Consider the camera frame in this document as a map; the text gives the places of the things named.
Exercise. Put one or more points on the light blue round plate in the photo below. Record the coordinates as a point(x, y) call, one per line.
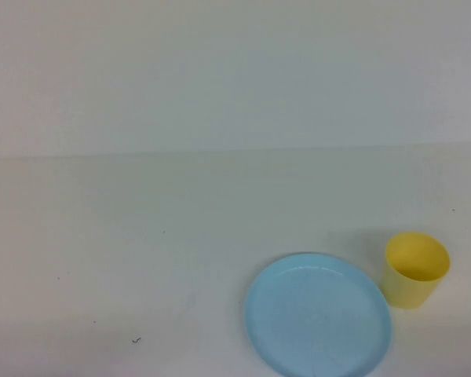
point(318, 318)

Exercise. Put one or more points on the yellow plastic cup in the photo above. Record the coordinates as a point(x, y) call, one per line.
point(404, 292)

